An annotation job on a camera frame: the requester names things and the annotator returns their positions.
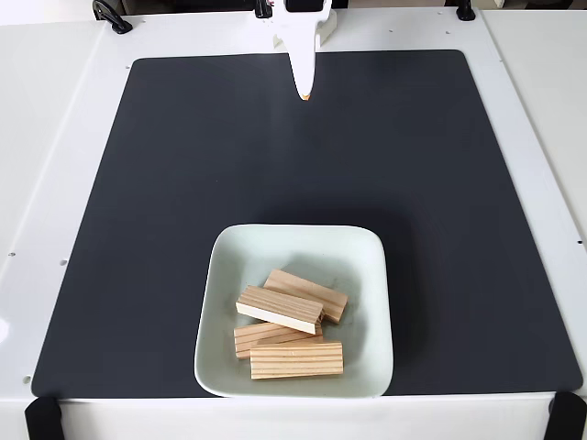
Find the pale green square plate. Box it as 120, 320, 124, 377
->
193, 223, 395, 399

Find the wooden block printed three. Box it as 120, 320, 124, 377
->
249, 341, 345, 381

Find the grooved wooden block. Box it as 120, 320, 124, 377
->
235, 284, 326, 336
233, 321, 324, 361
262, 269, 349, 325

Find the black rubber mat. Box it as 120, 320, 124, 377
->
30, 49, 584, 399

